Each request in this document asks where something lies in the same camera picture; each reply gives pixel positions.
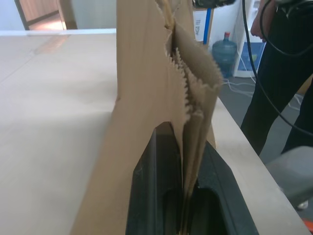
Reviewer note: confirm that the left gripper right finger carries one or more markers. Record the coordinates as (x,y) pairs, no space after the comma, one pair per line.
(220,195)

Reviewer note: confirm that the brown wooden door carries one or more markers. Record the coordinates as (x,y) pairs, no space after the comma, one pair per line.
(46,14)

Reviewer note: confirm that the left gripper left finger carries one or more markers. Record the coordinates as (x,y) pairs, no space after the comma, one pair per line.
(156,186)

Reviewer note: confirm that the blue water jug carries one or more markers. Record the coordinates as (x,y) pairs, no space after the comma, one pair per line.
(223,55)

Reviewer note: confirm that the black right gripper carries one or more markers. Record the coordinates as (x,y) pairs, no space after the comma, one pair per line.
(212,2)

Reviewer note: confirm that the brown paper bag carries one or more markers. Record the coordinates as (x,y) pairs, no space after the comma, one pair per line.
(141,73)

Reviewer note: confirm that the bystander bare hand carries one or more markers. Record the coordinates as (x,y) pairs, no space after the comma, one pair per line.
(257,27)

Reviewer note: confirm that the white blue water dispenser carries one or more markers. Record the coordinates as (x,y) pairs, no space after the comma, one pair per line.
(240,64)

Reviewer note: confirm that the white box with blue tape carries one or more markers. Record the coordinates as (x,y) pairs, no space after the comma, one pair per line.
(200,24)

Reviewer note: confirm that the person in black clothes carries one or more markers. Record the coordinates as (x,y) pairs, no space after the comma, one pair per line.
(283,78)

